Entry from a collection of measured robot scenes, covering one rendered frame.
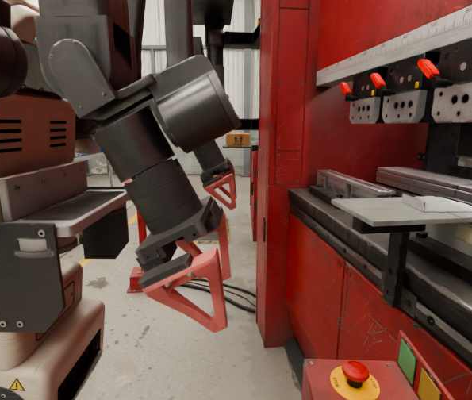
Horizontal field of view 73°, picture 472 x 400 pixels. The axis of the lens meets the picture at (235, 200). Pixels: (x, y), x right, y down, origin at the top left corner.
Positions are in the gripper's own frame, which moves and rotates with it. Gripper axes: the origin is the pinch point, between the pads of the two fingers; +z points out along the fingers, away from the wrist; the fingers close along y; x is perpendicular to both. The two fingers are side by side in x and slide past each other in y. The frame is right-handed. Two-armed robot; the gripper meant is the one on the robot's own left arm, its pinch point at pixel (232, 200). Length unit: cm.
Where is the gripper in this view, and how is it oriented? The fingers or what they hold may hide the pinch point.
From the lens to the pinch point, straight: 75.2
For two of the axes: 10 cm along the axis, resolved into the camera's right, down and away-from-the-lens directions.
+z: 4.5, 8.7, 1.9
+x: -8.9, 4.4, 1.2
